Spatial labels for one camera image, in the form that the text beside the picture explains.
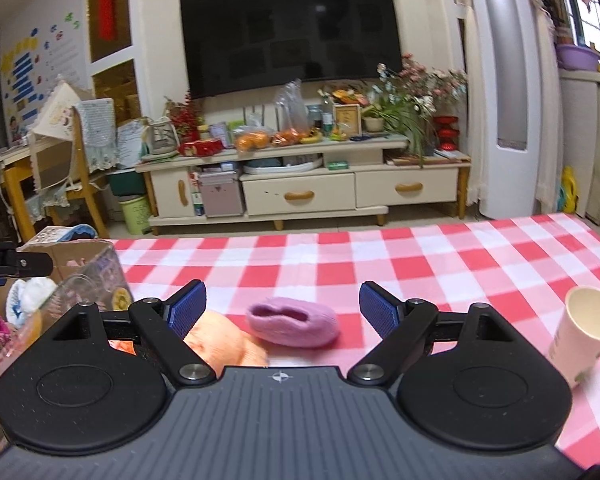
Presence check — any orange rolled towel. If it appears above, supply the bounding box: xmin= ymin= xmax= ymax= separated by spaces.
xmin=184 ymin=311 xmax=268 ymax=376

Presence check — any cardboard box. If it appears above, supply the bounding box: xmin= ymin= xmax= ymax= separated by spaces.
xmin=18 ymin=226 xmax=112 ymax=283

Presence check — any floral packaging bag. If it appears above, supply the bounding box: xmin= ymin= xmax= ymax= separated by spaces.
xmin=41 ymin=243 xmax=133 ymax=332

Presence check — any pink knitted sock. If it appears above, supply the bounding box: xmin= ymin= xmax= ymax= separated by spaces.
xmin=246 ymin=297 xmax=340 ymax=349

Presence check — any green bin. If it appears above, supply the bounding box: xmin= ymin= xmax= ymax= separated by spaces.
xmin=118 ymin=195 xmax=151 ymax=235

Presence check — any red white checkered tablecloth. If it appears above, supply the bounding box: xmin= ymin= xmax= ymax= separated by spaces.
xmin=110 ymin=211 xmax=600 ymax=469

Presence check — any pink storage box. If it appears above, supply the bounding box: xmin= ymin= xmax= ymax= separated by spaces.
xmin=199 ymin=171 xmax=245 ymax=218

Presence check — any wooden chair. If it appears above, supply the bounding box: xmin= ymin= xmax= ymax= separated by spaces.
xmin=2 ymin=107 xmax=109 ymax=242

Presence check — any cream TV cabinet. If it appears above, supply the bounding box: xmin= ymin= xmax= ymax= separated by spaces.
xmin=135 ymin=134 xmax=471 ymax=230

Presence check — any red gift box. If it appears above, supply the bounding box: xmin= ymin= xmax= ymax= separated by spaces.
xmin=178 ymin=139 xmax=224 ymax=158

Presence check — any paper cup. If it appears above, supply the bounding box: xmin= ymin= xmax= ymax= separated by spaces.
xmin=547 ymin=286 xmax=600 ymax=388

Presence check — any red lantern ornament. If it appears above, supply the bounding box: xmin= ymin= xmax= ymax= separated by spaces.
xmin=434 ymin=116 xmax=460 ymax=152

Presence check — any bag of oranges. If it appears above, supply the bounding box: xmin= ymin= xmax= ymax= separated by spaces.
xmin=234 ymin=130 xmax=271 ymax=153

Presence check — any red berry plant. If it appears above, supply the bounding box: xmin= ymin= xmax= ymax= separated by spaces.
xmin=164 ymin=90 xmax=201 ymax=142

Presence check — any framed picture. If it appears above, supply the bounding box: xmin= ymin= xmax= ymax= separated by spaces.
xmin=334 ymin=104 xmax=362 ymax=138

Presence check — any potted flower plant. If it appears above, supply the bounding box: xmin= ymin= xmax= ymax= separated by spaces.
xmin=361 ymin=53 xmax=468 ymax=164

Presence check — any clear plastic bag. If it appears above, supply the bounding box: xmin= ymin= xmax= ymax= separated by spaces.
xmin=274 ymin=79 xmax=310 ymax=133

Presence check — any black flat television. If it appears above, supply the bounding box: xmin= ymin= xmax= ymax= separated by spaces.
xmin=180 ymin=0 xmax=402 ymax=99

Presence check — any white standing air conditioner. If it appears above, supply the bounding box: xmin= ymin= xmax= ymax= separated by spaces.
xmin=460 ymin=0 xmax=564 ymax=219

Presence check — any purple plastic basin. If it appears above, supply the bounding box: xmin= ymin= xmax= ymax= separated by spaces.
xmin=556 ymin=44 xmax=600 ymax=72

